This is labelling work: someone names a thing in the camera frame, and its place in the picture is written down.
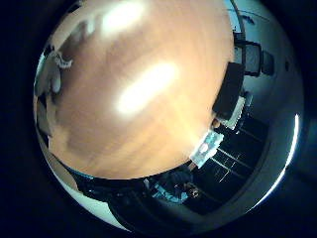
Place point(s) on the black office chair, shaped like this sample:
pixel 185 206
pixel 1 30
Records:
pixel 253 59

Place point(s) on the seated person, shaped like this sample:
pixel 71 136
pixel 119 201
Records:
pixel 181 185

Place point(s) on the white flat board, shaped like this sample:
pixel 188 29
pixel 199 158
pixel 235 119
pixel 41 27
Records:
pixel 238 114

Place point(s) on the black fabric container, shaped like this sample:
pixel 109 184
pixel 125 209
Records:
pixel 229 91

